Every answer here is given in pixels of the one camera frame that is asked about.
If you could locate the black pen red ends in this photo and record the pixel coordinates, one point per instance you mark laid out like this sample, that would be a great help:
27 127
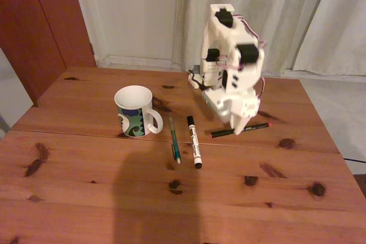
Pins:
221 133

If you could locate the white whiteboard marker black cap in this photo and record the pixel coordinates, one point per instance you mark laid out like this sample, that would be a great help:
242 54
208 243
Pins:
194 144

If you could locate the silver camera box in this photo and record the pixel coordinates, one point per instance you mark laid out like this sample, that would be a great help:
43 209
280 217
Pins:
220 109

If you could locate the white mug green blue pattern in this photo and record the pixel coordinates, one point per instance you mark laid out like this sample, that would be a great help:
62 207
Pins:
134 124

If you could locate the brown wooden cabinet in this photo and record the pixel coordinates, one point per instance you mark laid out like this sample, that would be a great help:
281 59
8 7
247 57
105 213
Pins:
34 27

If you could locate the green mechanical pencil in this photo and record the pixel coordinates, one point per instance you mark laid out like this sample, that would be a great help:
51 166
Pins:
174 138

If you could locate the narrow white curtain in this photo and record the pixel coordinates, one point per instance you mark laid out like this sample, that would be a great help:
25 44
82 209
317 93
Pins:
343 27

